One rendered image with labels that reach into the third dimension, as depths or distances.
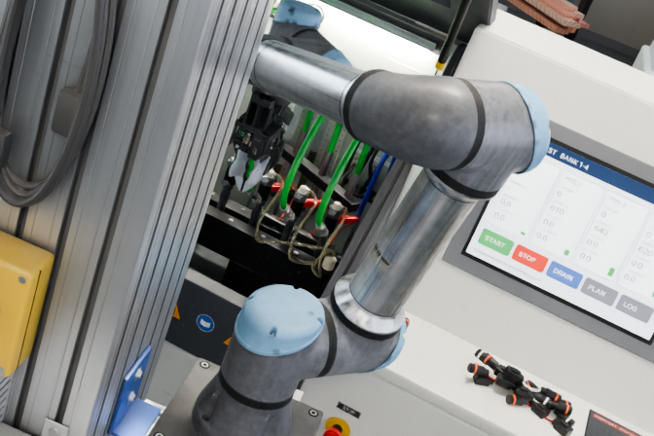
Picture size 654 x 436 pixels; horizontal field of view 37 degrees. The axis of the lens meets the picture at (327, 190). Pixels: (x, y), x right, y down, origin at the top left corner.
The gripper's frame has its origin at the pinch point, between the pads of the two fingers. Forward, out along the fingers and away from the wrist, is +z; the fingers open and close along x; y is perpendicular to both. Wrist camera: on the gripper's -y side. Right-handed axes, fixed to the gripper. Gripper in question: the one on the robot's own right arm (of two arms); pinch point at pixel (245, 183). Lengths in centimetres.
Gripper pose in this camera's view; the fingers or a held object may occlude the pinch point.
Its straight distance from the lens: 177.8
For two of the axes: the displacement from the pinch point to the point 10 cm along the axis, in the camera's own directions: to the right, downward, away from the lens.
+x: 8.9, 4.3, -1.7
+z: -3.2, 8.4, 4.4
